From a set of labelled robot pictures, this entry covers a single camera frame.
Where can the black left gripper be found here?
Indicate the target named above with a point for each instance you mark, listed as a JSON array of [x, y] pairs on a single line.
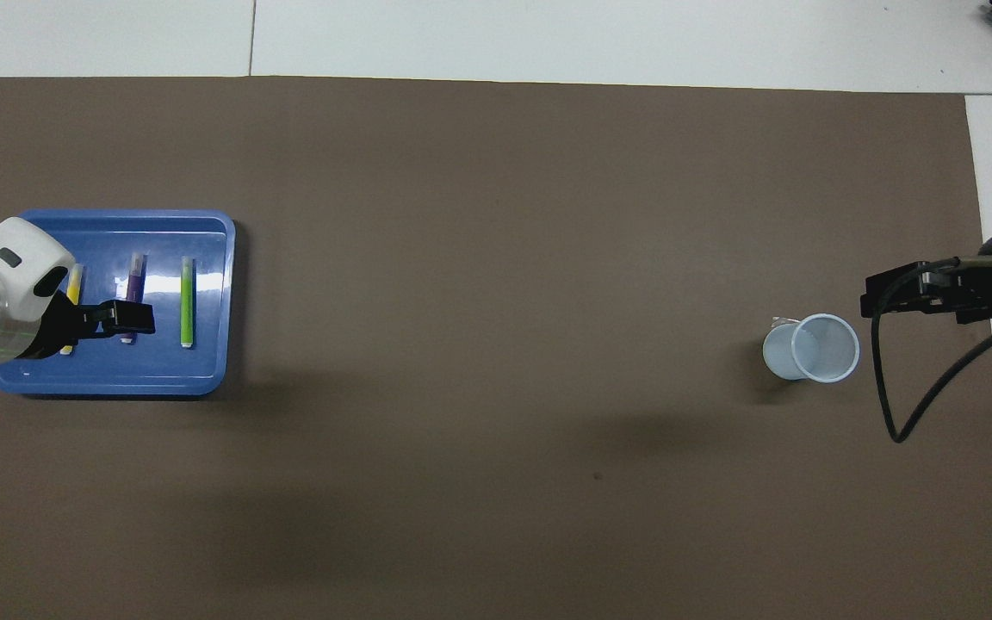
[[61, 327]]

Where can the green highlighter pen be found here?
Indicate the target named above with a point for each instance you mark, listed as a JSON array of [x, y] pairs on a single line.
[[187, 301]]

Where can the yellow highlighter pen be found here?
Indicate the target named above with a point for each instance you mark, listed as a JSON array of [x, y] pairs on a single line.
[[75, 284]]

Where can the purple highlighter pen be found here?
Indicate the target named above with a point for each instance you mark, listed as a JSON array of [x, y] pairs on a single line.
[[134, 280]]

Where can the translucent plastic cup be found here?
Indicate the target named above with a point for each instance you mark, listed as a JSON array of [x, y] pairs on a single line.
[[784, 353]]

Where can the blue plastic tray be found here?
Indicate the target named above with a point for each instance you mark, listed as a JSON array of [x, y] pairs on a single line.
[[203, 370]]

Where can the large brown table mat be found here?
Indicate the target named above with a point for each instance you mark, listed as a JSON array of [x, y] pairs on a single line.
[[496, 258]]

